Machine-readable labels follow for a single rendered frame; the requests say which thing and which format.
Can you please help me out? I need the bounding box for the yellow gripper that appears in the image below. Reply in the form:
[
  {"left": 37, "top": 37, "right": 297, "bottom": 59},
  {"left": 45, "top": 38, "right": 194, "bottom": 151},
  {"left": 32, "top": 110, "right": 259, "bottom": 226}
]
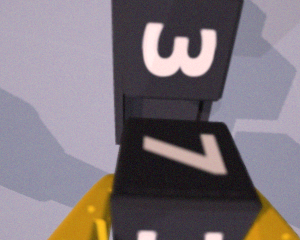
[{"left": 48, "top": 174, "right": 300, "bottom": 240}]

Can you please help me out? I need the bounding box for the black number cube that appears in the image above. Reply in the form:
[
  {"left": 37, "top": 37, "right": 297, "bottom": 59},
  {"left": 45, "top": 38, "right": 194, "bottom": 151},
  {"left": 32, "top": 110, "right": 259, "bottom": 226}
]
[
  {"left": 122, "top": 0, "right": 244, "bottom": 102},
  {"left": 110, "top": 117, "right": 263, "bottom": 240}
]

